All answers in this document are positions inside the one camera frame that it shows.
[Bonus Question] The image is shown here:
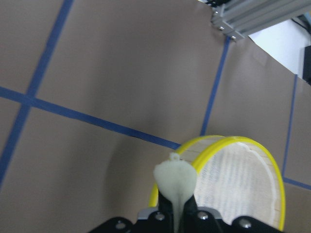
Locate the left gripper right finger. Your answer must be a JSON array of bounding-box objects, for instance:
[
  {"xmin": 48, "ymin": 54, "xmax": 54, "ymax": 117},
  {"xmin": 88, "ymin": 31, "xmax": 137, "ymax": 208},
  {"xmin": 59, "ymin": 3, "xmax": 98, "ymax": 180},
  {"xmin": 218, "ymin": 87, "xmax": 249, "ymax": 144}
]
[{"xmin": 183, "ymin": 195, "xmax": 198, "ymax": 215}]

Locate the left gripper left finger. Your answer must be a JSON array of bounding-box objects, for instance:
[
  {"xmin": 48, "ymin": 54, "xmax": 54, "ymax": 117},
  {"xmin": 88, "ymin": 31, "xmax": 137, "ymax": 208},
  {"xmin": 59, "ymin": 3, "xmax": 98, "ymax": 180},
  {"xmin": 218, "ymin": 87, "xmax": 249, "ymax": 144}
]
[{"xmin": 157, "ymin": 191, "xmax": 173, "ymax": 216}]

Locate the white steamed bun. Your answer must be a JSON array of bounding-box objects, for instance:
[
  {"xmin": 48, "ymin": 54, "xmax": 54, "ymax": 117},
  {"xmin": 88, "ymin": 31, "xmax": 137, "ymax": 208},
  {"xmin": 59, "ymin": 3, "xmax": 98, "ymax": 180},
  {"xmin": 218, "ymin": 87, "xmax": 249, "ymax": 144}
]
[{"xmin": 153, "ymin": 152, "xmax": 197, "ymax": 233}]

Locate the yellow bamboo steamer tray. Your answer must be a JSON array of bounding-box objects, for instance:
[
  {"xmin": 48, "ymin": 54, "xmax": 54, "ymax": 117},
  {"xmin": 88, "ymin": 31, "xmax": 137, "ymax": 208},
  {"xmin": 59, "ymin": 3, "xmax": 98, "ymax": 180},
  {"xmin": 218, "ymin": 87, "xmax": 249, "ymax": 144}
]
[{"xmin": 148, "ymin": 135, "xmax": 285, "ymax": 231}]

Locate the aluminium frame post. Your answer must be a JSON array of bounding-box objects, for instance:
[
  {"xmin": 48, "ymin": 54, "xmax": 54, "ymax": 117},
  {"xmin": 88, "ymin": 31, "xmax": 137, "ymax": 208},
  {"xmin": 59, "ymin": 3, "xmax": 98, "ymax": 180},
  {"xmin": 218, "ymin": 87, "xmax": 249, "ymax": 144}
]
[{"xmin": 211, "ymin": 0, "xmax": 311, "ymax": 41}]

